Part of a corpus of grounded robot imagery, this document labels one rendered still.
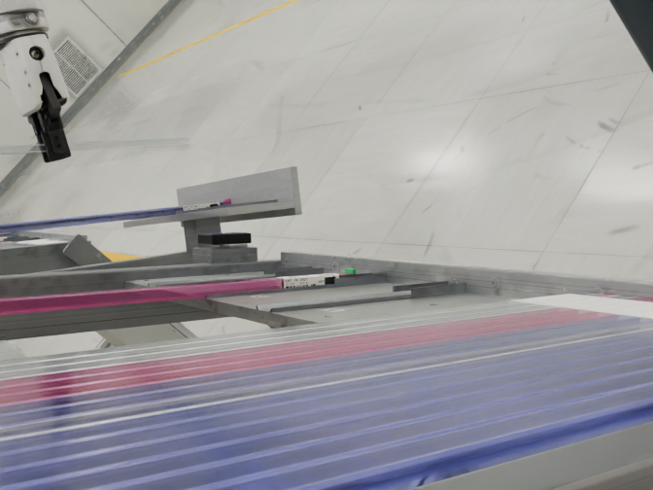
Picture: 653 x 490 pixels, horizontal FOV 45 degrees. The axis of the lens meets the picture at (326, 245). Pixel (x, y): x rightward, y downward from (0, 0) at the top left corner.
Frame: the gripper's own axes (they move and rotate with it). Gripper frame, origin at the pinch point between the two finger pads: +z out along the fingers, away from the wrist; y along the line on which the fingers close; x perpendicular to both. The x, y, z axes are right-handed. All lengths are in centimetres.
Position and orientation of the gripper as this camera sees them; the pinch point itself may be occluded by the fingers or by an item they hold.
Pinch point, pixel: (53, 146)
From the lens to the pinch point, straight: 120.1
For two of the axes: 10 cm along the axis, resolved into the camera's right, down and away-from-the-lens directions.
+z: 2.5, 9.6, 1.5
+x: -7.6, 2.9, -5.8
